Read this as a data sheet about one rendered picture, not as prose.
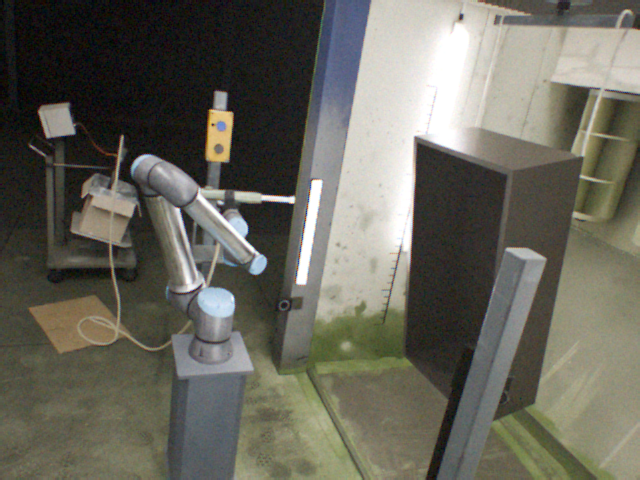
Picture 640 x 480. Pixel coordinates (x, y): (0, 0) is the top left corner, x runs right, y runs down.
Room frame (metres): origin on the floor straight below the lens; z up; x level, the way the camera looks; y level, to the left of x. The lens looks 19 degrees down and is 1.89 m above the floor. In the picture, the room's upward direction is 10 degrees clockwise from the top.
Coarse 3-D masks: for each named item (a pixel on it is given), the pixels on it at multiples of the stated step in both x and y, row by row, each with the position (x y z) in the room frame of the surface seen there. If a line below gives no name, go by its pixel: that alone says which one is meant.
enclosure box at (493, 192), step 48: (432, 144) 2.19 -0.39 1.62; (480, 144) 2.14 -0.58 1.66; (528, 144) 2.13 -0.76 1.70; (432, 192) 2.39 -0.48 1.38; (480, 192) 2.43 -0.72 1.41; (528, 192) 1.84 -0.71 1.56; (576, 192) 1.96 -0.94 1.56; (432, 240) 2.43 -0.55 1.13; (480, 240) 2.42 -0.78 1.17; (528, 240) 1.87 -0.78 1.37; (432, 288) 2.47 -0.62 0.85; (480, 288) 2.41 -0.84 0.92; (432, 336) 2.51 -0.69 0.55; (528, 336) 1.97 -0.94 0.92; (432, 384) 2.19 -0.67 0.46; (528, 384) 2.02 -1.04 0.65
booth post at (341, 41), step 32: (352, 0) 2.73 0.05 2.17; (352, 32) 2.74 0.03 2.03; (320, 64) 2.78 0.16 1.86; (352, 64) 2.75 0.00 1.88; (320, 96) 2.71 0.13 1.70; (352, 96) 2.76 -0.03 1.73; (320, 128) 2.70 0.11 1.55; (320, 160) 2.72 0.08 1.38; (320, 224) 2.74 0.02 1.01; (288, 256) 2.83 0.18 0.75; (320, 256) 2.75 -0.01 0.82; (288, 288) 2.75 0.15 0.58; (288, 320) 2.70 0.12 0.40; (288, 352) 2.71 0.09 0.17
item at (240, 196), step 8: (200, 192) 2.36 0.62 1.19; (208, 192) 2.37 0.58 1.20; (216, 192) 2.38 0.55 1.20; (224, 192) 2.40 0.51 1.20; (240, 192) 2.45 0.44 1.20; (248, 192) 2.47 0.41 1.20; (216, 200) 2.39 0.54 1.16; (224, 200) 2.40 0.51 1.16; (240, 200) 2.44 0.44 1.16; (248, 200) 2.45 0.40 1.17; (256, 200) 2.46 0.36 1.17; (272, 200) 2.51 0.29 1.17; (280, 200) 2.52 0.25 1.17; (288, 200) 2.54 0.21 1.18
